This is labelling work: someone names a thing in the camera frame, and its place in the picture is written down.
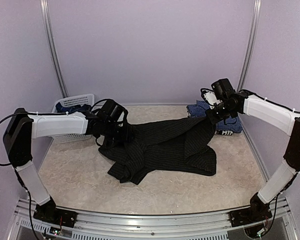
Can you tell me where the black white printed shirt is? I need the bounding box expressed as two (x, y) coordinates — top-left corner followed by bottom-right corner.
(214, 130), (234, 136)

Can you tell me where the dark blue plaid shirt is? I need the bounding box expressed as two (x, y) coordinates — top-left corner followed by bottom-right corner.
(55, 102), (92, 114)

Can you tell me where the right aluminium frame post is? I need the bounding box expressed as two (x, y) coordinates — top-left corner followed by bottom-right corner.
(237, 0), (262, 90)

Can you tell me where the front aluminium rail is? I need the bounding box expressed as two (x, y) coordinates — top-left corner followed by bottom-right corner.
(8, 198), (300, 240)

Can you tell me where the aluminium frame post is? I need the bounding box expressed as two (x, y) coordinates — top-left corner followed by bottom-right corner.
(40, 0), (69, 98)
(237, 0), (262, 90)

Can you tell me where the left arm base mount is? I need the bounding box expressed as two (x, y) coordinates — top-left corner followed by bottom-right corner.
(33, 197), (78, 228)

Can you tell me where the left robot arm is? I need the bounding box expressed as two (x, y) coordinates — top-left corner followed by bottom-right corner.
(3, 98), (133, 223)

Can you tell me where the left aluminium frame post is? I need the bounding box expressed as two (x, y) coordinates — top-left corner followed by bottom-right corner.
(40, 0), (69, 98)

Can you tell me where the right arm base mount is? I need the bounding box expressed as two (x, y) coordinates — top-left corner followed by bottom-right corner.
(229, 194), (273, 228)

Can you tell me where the blue checked shirt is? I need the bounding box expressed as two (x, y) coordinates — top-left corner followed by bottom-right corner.
(186, 100), (243, 134)

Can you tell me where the black pinstripe long sleeve shirt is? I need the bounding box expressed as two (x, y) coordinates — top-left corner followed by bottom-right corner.
(98, 117), (217, 185)

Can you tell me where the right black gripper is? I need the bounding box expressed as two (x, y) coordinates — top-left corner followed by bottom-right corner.
(205, 100), (236, 125)

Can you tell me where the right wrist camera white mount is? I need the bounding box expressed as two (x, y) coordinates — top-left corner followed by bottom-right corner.
(200, 88), (221, 108)

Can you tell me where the white plastic laundry basket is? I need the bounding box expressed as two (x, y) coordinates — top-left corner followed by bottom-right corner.
(52, 93), (95, 144)

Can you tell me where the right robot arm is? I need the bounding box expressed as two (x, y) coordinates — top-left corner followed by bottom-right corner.
(200, 78), (300, 222)

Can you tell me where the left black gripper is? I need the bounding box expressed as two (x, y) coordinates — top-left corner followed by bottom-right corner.
(103, 121), (135, 143)

